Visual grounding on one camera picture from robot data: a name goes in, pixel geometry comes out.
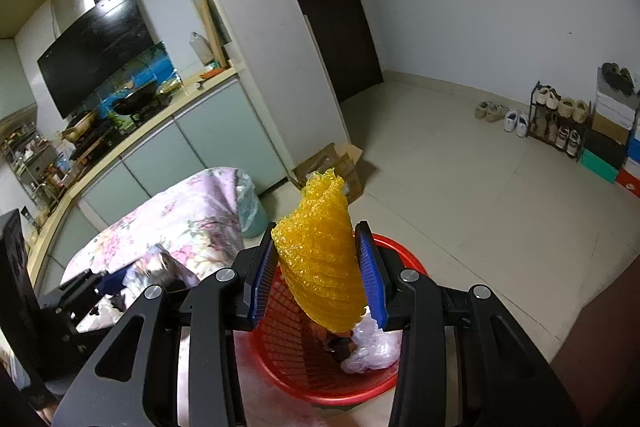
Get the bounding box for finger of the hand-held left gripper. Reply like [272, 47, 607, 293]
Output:
[60, 271, 126, 333]

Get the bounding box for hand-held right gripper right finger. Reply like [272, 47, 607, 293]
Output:
[354, 221, 583, 427]

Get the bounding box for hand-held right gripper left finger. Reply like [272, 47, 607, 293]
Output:
[52, 234, 278, 427]

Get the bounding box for yellow bubble wrap sheet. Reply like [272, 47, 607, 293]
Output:
[271, 167, 368, 334]

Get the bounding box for clear plastic bag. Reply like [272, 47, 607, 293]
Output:
[340, 312, 403, 375]

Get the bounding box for black wrapper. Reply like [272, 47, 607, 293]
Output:
[155, 257, 195, 294]

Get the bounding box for red plastic basket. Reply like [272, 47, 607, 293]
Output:
[249, 232, 431, 408]

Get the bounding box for green bin with plastic liner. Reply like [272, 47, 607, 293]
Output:
[234, 172, 267, 239]

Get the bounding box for pink floral blanket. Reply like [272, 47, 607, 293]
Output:
[59, 167, 396, 427]

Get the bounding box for metal kitchen rack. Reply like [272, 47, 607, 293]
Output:
[0, 122, 66, 218]

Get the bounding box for cardboard box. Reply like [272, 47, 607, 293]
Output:
[292, 142, 368, 202]

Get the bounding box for black gas stove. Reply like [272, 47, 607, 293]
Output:
[67, 97, 176, 162]

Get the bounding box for golden pot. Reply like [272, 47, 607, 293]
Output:
[65, 109, 101, 142]

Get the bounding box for light green base cabinets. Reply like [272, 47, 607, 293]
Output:
[37, 79, 288, 273]

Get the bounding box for cream kitchen countertop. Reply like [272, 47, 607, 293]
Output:
[25, 67, 238, 268]

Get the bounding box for black wok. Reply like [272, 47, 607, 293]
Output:
[109, 79, 160, 115]

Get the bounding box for black range hood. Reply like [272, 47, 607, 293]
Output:
[37, 0, 156, 120]

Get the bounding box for black shoe rack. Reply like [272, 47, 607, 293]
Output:
[529, 81, 593, 158]

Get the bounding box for blue picture backsplash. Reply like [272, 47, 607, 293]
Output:
[95, 41, 180, 128]

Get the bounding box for group of assorted shoes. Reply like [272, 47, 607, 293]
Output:
[532, 86, 591, 154]

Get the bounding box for wooden cutting board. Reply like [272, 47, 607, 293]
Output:
[199, 0, 231, 70]

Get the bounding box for dark door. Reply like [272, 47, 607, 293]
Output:
[257, 0, 385, 105]

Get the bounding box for stack of shoe boxes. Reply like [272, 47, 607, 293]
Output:
[580, 91, 640, 198]

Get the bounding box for pair of dark shoes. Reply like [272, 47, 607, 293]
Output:
[601, 62, 636, 95]

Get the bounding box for light green wall cabinet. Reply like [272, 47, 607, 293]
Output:
[0, 38, 38, 122]

